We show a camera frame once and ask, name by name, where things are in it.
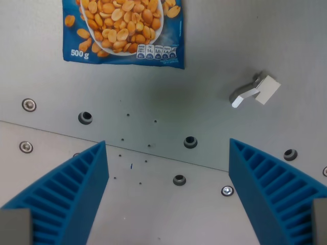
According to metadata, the blue peanut bag 500 g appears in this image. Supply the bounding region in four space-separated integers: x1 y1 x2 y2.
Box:
62 0 185 70

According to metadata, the small white metal bracket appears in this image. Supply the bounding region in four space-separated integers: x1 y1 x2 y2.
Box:
228 71 282 108

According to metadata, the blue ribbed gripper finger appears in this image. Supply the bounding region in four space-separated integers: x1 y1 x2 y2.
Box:
228 138 327 245
0 140 110 245

